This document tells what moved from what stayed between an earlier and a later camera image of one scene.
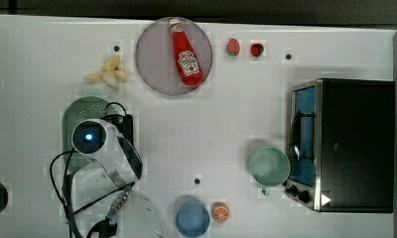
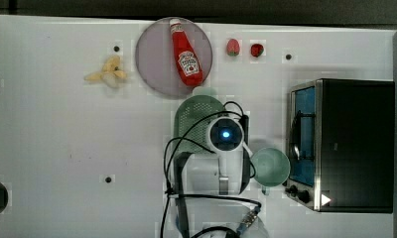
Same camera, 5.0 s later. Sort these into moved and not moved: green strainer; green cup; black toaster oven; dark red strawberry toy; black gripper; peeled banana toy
Moved: green strainer; black gripper
Not moved: dark red strawberry toy; black toaster oven; peeled banana toy; green cup
